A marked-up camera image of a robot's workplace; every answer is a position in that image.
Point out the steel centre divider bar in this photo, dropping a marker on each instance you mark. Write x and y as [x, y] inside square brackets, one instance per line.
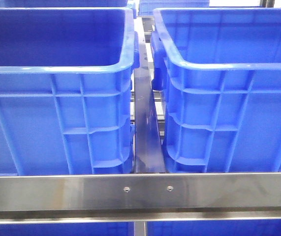
[148, 152]

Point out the blue plastic crate left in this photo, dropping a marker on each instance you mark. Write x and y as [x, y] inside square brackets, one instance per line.
[65, 90]

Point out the blue plastic crate right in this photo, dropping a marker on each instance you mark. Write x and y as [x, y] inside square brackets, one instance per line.
[221, 88]

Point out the blue plastic crate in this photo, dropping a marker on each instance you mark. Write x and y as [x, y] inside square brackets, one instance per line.
[65, 90]
[221, 88]

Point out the blue crate rear left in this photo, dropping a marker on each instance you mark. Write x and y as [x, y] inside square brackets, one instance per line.
[65, 3]

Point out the blue crate rear right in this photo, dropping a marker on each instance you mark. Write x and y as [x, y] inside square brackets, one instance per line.
[146, 7]

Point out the stainless steel front rail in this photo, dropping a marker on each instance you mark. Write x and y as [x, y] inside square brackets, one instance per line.
[139, 197]

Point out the blue crate lower right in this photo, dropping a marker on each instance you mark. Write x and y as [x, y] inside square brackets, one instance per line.
[265, 227]

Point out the blue crate lower left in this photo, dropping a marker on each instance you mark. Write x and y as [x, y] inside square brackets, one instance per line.
[67, 229]

